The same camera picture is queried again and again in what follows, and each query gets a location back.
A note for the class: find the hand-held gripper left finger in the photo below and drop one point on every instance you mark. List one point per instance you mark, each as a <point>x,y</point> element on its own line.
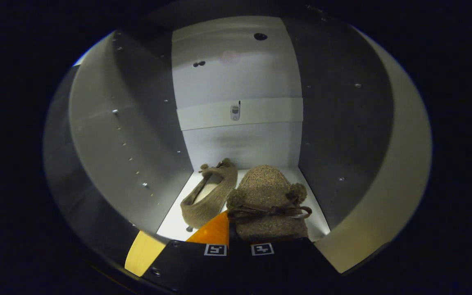
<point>195,266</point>

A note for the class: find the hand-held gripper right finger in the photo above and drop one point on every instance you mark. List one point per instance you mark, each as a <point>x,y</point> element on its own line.
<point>285,266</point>

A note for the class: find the brown pompom shoe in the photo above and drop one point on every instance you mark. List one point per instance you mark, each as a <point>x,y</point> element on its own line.
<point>264,184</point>
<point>215,200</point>

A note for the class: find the dark grey shoe cabinet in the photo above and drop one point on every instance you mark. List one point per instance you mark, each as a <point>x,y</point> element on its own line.
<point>236,82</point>

